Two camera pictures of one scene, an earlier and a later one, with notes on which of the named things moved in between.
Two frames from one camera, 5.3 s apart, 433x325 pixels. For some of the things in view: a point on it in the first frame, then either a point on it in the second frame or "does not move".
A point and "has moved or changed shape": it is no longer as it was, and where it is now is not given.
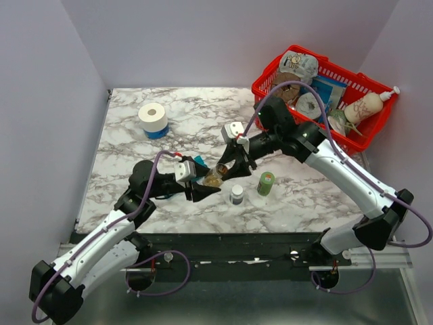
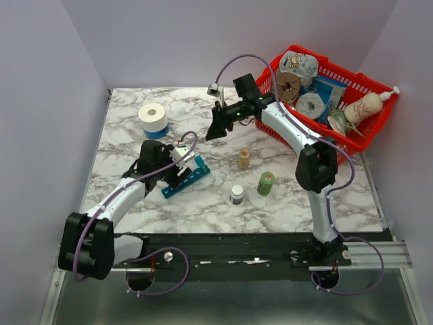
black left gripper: [199, 191] to [174, 179]
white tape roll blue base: [153, 120] does not move
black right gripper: [239, 168] to [219, 123]
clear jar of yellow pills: [214, 176] has moved or changed shape
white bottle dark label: [237, 195] does not move
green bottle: [265, 183] does not move
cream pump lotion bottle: [367, 106] does not move
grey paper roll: [308, 104] does not move
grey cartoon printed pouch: [303, 66] does not move
